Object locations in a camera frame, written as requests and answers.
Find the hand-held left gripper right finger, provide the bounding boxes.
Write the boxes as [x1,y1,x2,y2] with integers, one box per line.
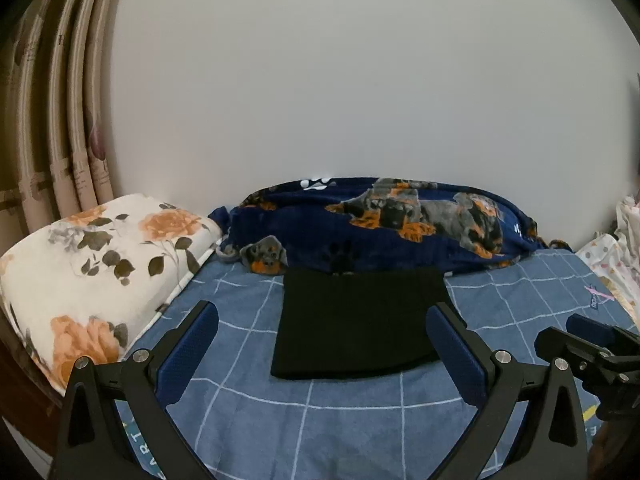
[425,302,589,480]

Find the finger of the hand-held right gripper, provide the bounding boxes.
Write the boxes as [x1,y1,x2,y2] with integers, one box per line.
[566,313,620,350]
[533,326,602,368]

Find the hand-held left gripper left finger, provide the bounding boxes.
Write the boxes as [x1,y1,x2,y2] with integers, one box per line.
[47,301,221,480]

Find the black pants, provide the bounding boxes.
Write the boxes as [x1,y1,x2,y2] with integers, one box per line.
[270,266,469,381]

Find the person's right forearm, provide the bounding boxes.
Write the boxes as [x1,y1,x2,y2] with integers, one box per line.
[587,417,627,480]

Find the white dotted cloth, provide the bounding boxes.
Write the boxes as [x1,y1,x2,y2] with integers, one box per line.
[574,195,640,327]

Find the white floral pillow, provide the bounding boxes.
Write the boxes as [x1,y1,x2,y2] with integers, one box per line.
[0,193,224,394]

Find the blue checked bed sheet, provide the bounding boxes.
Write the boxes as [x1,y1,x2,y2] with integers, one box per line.
[114,247,637,480]

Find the navy dog print blanket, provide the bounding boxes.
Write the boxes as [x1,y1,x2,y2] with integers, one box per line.
[207,176,574,277]

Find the beige patterned curtain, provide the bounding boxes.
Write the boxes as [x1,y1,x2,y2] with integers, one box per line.
[0,0,132,242]

